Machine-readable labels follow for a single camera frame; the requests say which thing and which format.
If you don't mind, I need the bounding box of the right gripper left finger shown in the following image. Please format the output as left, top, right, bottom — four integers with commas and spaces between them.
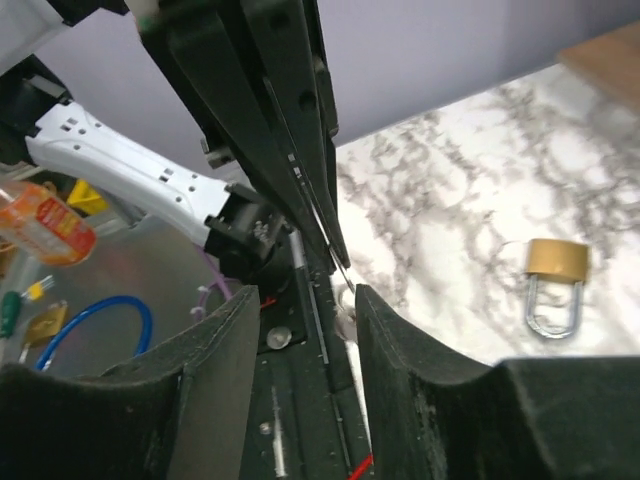
1, 286, 260, 479

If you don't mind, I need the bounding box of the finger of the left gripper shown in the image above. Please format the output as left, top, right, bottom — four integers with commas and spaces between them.
240, 1, 350, 268
167, 1, 309, 242

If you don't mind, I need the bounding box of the green handled tool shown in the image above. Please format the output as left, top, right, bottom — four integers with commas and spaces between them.
0, 291, 23, 338

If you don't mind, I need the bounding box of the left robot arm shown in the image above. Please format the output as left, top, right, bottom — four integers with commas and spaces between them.
1, 1, 350, 288

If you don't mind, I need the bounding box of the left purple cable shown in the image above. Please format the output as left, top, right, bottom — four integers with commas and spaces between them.
192, 244, 236, 321

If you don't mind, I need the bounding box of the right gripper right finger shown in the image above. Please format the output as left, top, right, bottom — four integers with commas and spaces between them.
356, 285, 639, 479

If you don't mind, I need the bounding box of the red cable lock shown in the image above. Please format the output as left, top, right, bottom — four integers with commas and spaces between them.
347, 453, 373, 480

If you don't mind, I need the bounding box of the orange drink bottle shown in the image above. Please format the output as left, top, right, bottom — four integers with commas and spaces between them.
1, 180, 97, 266

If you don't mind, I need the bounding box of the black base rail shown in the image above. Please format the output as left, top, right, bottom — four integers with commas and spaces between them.
239, 231, 370, 479

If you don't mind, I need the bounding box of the blue cable lock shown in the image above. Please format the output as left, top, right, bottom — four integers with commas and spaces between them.
34, 295, 154, 376

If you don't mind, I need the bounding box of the spare brass padlock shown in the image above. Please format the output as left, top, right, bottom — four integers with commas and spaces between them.
18, 300, 68, 363

